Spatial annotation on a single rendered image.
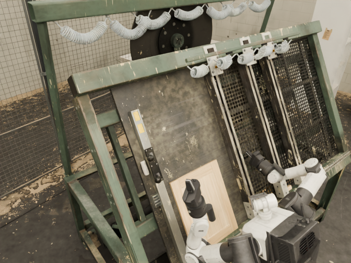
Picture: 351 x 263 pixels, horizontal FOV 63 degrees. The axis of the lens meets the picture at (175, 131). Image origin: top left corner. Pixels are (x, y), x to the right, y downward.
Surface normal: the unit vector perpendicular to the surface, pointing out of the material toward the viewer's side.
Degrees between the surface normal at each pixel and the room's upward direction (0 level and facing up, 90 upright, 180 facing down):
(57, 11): 90
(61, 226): 0
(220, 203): 58
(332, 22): 90
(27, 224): 0
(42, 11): 90
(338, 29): 90
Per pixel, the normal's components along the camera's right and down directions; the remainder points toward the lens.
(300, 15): -0.65, 0.40
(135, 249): 0.53, -0.08
